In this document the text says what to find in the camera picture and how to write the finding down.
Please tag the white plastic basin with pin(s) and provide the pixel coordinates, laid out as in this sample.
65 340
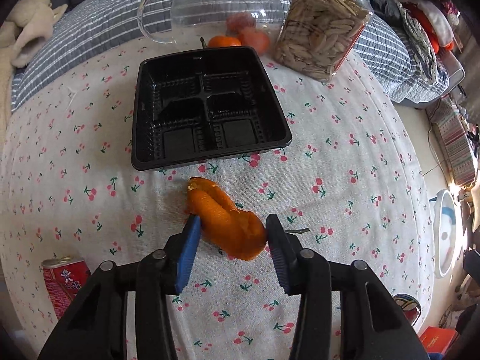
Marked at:
448 232

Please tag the black jacket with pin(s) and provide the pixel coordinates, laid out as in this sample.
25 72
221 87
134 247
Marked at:
386 3

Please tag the small dark stem scrap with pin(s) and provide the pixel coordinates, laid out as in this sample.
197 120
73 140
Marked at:
300 230

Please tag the reddish orange fruit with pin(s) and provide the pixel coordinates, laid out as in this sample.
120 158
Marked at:
257 40
242 21

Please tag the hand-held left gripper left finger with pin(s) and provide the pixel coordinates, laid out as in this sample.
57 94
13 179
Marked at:
187 255

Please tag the orange peel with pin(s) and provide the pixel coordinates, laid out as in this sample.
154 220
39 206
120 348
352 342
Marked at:
225 221

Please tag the clear plastic jar of seeds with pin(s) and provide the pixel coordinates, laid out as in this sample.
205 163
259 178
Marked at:
318 41

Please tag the beige fleece blanket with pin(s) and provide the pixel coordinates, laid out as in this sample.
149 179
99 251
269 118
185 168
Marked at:
26 33

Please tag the small red drink can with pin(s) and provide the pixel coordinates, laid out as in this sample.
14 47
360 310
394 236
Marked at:
63 288

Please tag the orange cardboard box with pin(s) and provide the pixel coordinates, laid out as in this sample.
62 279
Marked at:
437 339

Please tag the tangerine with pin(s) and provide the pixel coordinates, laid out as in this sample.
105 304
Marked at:
223 42

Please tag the grey striped quilt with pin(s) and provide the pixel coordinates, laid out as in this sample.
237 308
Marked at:
93 26

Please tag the orange garment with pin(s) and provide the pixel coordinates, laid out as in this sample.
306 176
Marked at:
419 17

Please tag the glass pitcher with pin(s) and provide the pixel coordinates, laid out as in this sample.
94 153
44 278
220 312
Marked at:
210 3

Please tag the grey floral garment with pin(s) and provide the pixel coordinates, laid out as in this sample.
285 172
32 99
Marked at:
423 45

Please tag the striped cloth covered box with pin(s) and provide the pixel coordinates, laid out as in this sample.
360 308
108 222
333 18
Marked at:
453 146

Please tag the cherry print tablecloth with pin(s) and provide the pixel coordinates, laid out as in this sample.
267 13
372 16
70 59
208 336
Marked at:
337 157

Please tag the black plastic tray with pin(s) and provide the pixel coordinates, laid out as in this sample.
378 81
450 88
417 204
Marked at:
210 120

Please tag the dark red floral cloth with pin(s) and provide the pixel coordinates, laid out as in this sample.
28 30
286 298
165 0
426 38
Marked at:
448 3

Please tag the white towel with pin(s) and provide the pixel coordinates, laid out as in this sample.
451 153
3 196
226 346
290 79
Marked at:
437 18

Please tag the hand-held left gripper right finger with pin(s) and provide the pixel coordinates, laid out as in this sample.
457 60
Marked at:
279 258

